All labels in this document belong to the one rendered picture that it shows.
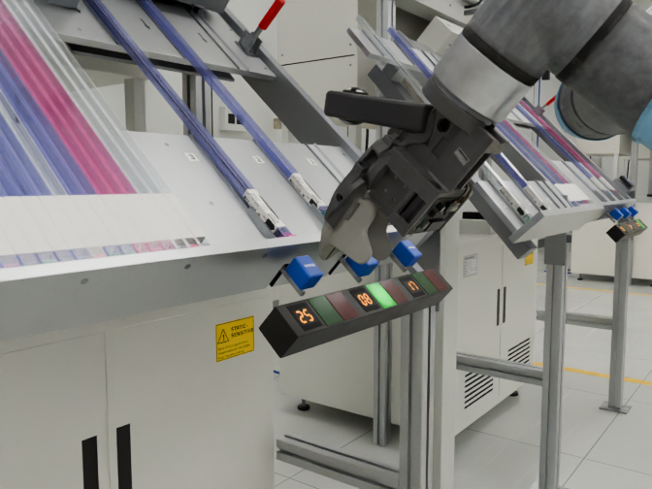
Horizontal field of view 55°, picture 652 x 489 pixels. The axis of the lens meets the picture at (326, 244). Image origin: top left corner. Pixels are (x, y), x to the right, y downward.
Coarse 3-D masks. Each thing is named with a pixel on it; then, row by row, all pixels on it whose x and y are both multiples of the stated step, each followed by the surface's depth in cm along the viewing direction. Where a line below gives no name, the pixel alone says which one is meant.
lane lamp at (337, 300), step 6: (330, 294) 68; (336, 294) 69; (330, 300) 67; (336, 300) 68; (342, 300) 69; (336, 306) 67; (342, 306) 68; (348, 306) 68; (342, 312) 67; (348, 312) 68; (354, 312) 68; (342, 318) 66; (348, 318) 67
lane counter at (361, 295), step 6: (360, 288) 73; (354, 294) 71; (360, 294) 72; (366, 294) 72; (360, 300) 71; (366, 300) 71; (372, 300) 72; (366, 306) 71; (372, 306) 71; (378, 306) 72
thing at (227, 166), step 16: (96, 0) 84; (112, 16) 83; (112, 32) 82; (128, 48) 80; (144, 64) 78; (160, 80) 77; (176, 96) 76; (176, 112) 76; (192, 128) 74; (208, 144) 73; (224, 160) 71; (240, 176) 71; (240, 192) 70
